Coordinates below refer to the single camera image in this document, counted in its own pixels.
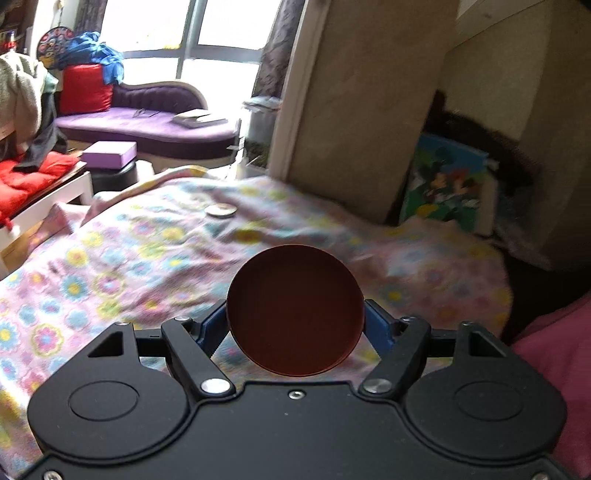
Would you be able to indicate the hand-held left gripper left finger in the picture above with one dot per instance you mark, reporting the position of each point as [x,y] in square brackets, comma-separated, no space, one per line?
[213,328]

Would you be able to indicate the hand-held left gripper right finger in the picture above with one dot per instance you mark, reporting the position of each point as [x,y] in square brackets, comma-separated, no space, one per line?
[376,330]

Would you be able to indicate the red-brown round lid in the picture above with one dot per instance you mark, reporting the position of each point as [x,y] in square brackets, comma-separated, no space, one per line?
[294,310]

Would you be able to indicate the floral pink blanket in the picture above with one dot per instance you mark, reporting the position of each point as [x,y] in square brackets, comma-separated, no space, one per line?
[138,258]

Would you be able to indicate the small round metal lid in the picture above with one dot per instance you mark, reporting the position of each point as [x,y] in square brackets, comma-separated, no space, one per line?
[220,210]

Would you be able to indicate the cartoon picture board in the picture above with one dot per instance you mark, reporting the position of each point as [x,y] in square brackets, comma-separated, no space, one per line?
[447,182]

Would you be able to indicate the black stool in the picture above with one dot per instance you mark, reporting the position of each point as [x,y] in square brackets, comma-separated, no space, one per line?
[118,177]

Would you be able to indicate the pink cloth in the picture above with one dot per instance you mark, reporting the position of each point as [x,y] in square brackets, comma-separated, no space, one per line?
[558,378]

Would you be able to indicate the purple box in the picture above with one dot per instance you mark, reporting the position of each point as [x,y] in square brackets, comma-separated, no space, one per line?
[110,154]

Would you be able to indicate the white book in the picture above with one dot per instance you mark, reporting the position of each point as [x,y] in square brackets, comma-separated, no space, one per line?
[199,118]

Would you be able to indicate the white bench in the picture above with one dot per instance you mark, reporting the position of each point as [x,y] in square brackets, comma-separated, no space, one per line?
[41,203]

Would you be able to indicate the purple sofa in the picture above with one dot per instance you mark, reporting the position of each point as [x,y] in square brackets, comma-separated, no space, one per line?
[152,124]

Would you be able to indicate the eyeglasses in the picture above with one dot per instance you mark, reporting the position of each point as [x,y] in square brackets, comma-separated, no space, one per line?
[145,112]

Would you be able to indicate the beige upright board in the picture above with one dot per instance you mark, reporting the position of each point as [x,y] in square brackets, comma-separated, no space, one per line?
[369,101]

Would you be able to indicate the red seat cushion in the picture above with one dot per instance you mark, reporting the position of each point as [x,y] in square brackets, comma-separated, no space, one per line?
[27,173]

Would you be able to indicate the red pillow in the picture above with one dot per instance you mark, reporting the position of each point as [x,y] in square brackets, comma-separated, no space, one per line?
[86,89]

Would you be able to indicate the pile of clothes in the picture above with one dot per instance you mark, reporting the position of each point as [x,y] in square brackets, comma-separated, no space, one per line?
[23,101]

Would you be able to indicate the blue cloth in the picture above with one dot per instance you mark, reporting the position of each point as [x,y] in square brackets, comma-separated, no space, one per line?
[95,54]

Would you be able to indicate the round dartboard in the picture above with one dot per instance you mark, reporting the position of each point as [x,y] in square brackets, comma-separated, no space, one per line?
[53,42]

